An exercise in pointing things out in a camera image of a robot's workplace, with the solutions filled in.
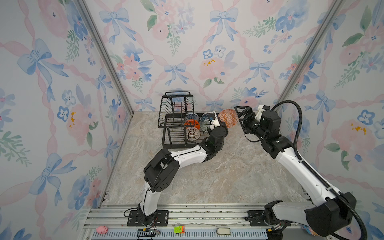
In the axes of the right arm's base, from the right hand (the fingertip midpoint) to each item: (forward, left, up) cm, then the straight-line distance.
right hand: (236, 111), depth 73 cm
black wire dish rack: (+1, +28, -14) cm, 31 cm away
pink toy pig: (-46, +63, -31) cm, 84 cm away
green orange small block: (-46, +27, -31) cm, 62 cm away
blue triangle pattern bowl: (-4, +13, +1) cm, 14 cm away
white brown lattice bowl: (+9, +22, -31) cm, 39 cm away
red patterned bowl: (+5, +1, -9) cm, 11 cm away
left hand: (+4, +6, -8) cm, 11 cm away
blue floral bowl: (+23, +23, -28) cm, 43 cm away
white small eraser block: (-46, +6, -34) cm, 57 cm away
